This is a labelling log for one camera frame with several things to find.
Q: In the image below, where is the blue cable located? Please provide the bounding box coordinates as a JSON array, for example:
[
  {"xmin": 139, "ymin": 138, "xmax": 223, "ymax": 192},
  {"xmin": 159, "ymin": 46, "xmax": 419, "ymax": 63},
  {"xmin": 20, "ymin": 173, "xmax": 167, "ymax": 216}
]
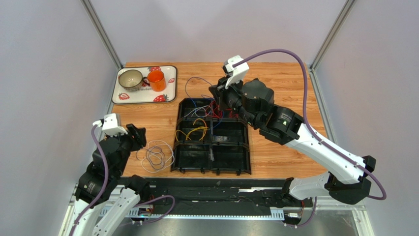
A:
[{"xmin": 184, "ymin": 77, "xmax": 227, "ymax": 130}]

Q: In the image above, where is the yellow cable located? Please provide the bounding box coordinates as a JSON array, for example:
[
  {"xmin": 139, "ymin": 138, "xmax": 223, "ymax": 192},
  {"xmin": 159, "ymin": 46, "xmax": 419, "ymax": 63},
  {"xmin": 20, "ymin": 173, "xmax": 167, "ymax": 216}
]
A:
[{"xmin": 175, "ymin": 118, "xmax": 210, "ymax": 142}]

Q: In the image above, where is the red cable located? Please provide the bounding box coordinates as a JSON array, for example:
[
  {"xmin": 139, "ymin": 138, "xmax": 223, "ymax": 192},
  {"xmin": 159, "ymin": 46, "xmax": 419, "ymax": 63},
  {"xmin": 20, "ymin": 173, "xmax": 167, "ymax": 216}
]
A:
[{"xmin": 209, "ymin": 100, "xmax": 239, "ymax": 119}]

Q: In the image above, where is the grey ceramic mug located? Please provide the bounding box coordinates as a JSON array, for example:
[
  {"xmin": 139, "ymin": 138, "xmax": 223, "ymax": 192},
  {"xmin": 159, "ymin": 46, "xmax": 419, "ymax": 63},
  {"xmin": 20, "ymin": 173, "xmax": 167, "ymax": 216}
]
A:
[{"xmin": 118, "ymin": 70, "xmax": 145, "ymax": 91}]

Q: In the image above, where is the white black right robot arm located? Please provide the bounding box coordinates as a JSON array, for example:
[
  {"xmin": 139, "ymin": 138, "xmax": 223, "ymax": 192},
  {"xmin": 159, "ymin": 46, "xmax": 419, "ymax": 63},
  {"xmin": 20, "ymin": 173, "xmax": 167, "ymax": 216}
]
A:
[{"xmin": 209, "ymin": 77, "xmax": 376, "ymax": 205}]

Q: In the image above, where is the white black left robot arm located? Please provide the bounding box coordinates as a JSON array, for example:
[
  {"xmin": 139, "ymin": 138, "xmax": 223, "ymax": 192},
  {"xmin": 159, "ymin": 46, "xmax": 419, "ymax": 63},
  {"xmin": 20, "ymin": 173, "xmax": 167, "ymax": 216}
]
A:
[{"xmin": 66, "ymin": 124, "xmax": 150, "ymax": 236}]

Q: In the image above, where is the black compartment organizer tray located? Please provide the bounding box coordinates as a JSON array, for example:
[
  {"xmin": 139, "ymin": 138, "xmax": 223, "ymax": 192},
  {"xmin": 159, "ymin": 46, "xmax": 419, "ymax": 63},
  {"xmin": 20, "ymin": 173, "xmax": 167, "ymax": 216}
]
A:
[{"xmin": 171, "ymin": 98, "xmax": 251, "ymax": 176}]

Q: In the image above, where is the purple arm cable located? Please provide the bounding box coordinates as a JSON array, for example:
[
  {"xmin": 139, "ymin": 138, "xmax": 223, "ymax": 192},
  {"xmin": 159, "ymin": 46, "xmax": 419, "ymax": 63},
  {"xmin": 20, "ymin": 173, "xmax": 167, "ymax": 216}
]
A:
[
  {"xmin": 68, "ymin": 124, "xmax": 109, "ymax": 236},
  {"xmin": 232, "ymin": 49, "xmax": 387, "ymax": 228}
]

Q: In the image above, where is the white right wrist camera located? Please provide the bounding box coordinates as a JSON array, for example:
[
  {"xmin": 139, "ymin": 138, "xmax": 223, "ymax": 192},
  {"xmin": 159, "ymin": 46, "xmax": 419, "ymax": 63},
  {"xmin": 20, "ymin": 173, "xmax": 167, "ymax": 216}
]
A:
[{"xmin": 223, "ymin": 55, "xmax": 249, "ymax": 89}]

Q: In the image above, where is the white strawberry serving tray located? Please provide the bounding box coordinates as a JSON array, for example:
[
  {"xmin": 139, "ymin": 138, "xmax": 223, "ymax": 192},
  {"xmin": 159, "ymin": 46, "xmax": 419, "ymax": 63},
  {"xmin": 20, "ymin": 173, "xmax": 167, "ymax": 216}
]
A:
[{"xmin": 112, "ymin": 65, "xmax": 178, "ymax": 104}]

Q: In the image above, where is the tangled coloured cable pile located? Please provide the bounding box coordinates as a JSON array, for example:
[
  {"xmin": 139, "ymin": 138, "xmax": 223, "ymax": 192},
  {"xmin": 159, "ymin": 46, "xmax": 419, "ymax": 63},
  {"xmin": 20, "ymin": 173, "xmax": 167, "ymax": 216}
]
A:
[{"xmin": 136, "ymin": 140, "xmax": 175, "ymax": 174}]

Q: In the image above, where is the aluminium frame post right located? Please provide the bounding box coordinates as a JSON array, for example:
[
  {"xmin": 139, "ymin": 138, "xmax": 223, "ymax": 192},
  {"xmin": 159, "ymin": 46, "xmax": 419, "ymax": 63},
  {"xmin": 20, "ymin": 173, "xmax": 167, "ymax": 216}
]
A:
[{"xmin": 310, "ymin": 0, "xmax": 357, "ymax": 70}]

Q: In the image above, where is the aluminium frame post left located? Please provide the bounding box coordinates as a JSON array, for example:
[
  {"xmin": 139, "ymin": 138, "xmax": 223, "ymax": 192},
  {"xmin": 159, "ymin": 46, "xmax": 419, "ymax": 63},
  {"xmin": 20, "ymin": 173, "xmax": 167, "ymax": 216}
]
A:
[{"xmin": 81, "ymin": 0, "xmax": 123, "ymax": 69}]

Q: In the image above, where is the orange translucent cup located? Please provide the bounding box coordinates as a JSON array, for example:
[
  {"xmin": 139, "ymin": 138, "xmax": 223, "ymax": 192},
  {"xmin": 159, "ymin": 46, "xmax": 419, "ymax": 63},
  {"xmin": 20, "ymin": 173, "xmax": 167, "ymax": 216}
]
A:
[{"xmin": 147, "ymin": 70, "xmax": 166, "ymax": 92}]

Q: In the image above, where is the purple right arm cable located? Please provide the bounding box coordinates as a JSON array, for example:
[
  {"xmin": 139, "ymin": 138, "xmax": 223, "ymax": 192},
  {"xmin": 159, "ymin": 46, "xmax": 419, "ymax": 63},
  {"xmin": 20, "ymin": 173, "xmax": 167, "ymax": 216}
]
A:
[{"xmin": 232, "ymin": 49, "xmax": 387, "ymax": 228}]

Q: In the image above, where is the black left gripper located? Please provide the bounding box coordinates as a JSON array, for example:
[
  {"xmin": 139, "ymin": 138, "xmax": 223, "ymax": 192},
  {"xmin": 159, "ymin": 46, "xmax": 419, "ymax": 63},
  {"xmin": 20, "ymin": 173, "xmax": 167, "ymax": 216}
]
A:
[{"xmin": 106, "ymin": 122, "xmax": 147, "ymax": 176}]

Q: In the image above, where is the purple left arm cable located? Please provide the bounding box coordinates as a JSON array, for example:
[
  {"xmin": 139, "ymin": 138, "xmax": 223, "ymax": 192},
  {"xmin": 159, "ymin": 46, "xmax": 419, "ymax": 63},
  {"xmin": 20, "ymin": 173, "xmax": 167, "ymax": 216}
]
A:
[{"xmin": 68, "ymin": 124, "xmax": 109, "ymax": 236}]

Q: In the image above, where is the aluminium frame post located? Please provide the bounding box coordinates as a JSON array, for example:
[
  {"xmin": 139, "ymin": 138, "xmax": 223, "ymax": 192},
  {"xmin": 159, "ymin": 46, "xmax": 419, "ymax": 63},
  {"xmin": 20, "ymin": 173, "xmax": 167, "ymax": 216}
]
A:
[
  {"xmin": 81, "ymin": 0, "xmax": 123, "ymax": 69},
  {"xmin": 310, "ymin": 0, "xmax": 357, "ymax": 70}
]

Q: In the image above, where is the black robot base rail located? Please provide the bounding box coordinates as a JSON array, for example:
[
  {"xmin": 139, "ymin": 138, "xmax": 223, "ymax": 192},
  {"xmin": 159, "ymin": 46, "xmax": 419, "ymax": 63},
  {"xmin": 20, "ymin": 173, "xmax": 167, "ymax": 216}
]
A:
[{"xmin": 139, "ymin": 178, "xmax": 314, "ymax": 217}]

